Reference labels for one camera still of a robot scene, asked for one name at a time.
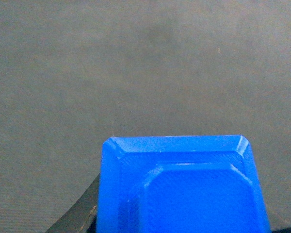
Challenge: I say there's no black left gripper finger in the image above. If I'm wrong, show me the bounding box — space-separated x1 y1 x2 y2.
47 177 99 233

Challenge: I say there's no blue plastic part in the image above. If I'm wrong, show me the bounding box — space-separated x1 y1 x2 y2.
97 135 271 233

